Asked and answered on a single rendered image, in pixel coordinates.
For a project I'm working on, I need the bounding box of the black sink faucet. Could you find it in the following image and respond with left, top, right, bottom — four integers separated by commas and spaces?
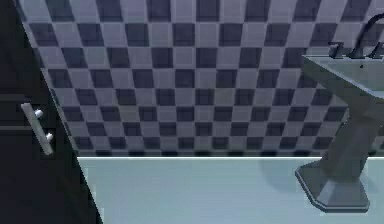
328, 12, 384, 60

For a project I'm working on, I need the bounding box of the black room door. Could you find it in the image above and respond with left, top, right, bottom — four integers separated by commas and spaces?
0, 0, 104, 224

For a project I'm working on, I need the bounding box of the grey pedestal sink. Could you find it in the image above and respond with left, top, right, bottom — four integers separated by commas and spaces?
294, 54, 384, 214

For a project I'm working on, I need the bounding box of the grey bar door handle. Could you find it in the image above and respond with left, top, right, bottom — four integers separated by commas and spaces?
20, 102, 55, 156

